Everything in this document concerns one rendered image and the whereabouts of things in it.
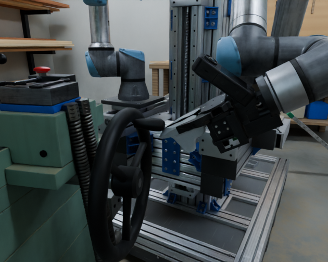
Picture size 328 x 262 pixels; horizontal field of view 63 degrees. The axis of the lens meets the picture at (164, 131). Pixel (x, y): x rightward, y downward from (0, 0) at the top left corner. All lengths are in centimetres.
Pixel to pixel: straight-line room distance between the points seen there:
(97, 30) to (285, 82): 96
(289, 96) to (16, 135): 43
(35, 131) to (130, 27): 364
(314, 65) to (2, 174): 51
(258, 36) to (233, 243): 100
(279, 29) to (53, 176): 77
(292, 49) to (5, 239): 59
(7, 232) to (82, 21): 400
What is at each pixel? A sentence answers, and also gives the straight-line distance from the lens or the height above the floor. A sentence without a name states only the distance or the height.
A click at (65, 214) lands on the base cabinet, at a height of 68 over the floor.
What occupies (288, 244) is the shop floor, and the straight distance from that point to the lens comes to 177.
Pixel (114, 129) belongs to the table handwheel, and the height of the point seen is 94.
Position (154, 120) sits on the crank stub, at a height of 93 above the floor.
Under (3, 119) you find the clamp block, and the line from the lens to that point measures 51.
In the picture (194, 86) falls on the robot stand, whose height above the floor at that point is 89.
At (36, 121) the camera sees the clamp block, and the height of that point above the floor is 95.
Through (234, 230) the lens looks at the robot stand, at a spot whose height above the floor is 21.
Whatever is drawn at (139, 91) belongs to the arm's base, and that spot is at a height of 86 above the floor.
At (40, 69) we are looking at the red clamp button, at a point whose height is 102.
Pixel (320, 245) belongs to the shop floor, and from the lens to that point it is 185.
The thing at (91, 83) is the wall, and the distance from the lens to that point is 438.
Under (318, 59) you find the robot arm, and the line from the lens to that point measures 45.
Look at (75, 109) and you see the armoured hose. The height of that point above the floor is 96.
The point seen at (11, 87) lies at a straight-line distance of 50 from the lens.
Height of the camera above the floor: 106
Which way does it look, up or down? 18 degrees down
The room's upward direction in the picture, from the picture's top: straight up
